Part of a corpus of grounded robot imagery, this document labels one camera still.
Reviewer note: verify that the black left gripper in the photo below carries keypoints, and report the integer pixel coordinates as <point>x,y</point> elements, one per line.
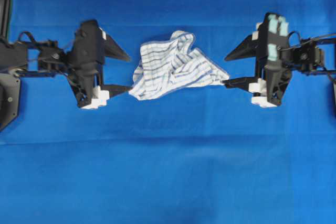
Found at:
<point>85,61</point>

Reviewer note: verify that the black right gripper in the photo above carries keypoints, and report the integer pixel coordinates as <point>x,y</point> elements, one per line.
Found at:
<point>272,76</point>

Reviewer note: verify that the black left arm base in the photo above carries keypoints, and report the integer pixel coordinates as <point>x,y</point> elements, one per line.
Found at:
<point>10,95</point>

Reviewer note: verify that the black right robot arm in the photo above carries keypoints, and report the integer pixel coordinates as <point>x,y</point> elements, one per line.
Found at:
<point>306,57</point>

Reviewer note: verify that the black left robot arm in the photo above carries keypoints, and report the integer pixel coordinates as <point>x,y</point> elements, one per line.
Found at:
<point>27,57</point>

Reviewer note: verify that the white blue-striped towel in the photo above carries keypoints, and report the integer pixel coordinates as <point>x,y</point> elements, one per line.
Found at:
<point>170,65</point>

